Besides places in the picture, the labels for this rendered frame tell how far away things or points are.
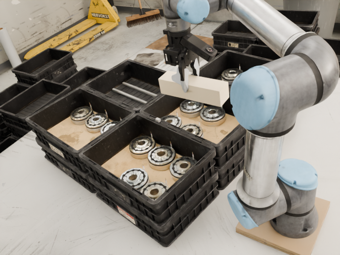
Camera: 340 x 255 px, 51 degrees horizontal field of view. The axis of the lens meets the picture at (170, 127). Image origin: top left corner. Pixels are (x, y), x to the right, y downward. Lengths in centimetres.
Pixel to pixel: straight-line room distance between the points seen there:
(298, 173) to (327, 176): 38
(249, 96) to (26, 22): 425
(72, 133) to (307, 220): 99
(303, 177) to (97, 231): 73
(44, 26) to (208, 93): 396
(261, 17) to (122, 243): 84
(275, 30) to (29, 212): 113
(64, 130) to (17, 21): 321
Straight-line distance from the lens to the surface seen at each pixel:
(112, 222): 135
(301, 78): 72
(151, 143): 136
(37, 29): 490
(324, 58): 77
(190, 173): 112
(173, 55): 116
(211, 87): 116
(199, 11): 98
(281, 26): 88
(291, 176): 106
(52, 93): 272
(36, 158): 178
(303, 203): 111
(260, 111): 68
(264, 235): 121
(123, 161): 137
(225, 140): 122
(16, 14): 473
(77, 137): 157
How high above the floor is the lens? 172
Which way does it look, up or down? 37 degrees down
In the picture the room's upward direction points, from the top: 11 degrees counter-clockwise
